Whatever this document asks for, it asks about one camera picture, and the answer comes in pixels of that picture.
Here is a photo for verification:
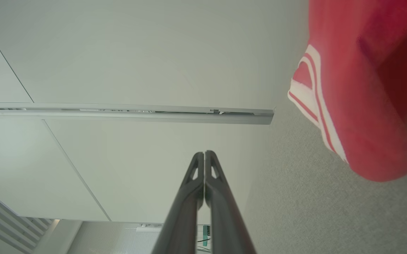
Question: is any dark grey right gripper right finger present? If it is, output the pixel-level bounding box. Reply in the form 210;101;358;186
204;150;257;254

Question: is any red basketball jersey with number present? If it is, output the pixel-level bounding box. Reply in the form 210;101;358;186
287;0;407;182

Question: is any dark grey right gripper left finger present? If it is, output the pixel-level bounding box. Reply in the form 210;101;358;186
152;152;204;254

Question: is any aluminium frame post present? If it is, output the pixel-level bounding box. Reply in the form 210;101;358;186
0;102;275;125

